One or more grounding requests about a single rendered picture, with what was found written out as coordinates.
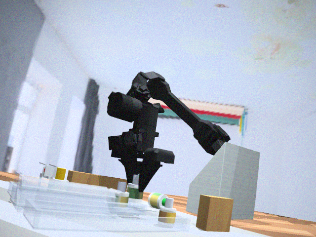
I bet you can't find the olive green jar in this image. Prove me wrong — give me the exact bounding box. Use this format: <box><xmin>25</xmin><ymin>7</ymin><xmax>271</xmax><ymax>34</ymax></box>
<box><xmin>148</xmin><ymin>192</ymin><xmax>168</xmax><ymax>209</ymax></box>

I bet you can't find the white jar with green label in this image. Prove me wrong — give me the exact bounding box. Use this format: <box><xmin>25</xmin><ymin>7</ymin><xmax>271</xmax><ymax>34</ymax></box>
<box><xmin>127</xmin><ymin>175</ymin><xmax>144</xmax><ymax>203</ymax></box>
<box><xmin>117</xmin><ymin>182</ymin><xmax>129</xmax><ymax>203</ymax></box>

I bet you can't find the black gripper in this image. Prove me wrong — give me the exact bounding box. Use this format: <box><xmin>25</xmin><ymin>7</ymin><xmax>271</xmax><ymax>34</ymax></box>
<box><xmin>111</xmin><ymin>124</ymin><xmax>175</xmax><ymax>192</ymax></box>

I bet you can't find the white jar with gold label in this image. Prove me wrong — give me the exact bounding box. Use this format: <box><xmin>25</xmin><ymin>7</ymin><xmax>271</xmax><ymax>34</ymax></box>
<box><xmin>158</xmin><ymin>197</ymin><xmax>177</xmax><ymax>218</ymax></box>

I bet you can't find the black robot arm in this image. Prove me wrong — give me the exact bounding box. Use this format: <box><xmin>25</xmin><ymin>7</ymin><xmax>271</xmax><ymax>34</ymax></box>
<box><xmin>107</xmin><ymin>72</ymin><xmax>230</xmax><ymax>155</ymax></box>

